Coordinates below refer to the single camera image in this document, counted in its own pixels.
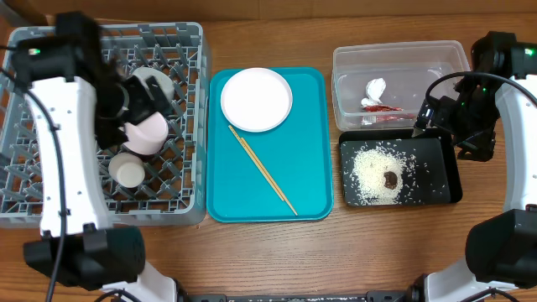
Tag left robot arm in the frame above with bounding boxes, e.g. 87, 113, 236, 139
7, 12, 181, 301

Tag black tray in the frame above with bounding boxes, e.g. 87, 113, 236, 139
339, 129, 462, 206

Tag large white plate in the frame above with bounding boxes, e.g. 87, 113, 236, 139
220, 68, 294, 133

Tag clear plastic storage box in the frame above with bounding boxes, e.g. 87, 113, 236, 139
331, 40, 470, 132

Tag small pink saucer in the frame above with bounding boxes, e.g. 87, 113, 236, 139
123, 112, 169, 155

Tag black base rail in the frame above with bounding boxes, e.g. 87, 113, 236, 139
177, 285, 425, 302

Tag white tissue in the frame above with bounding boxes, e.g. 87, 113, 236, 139
361, 78, 386, 107

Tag wooden chopstick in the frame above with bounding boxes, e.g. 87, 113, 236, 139
228, 125, 284, 201
239, 138, 298, 216

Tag grey bowl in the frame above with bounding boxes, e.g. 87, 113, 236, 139
132, 67, 175, 102

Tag red snack wrapper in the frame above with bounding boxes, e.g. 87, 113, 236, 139
361, 105, 405, 126

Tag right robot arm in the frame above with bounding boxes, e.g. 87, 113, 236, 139
404, 31, 536, 301

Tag white cup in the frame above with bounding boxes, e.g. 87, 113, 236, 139
108, 153, 145, 188

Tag rice and food scraps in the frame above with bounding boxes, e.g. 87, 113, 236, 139
341, 143, 418, 206

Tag teal plastic tray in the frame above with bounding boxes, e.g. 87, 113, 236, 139
206, 67, 334, 223

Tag grey dishwasher rack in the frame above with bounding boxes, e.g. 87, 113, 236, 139
1, 22, 211, 228

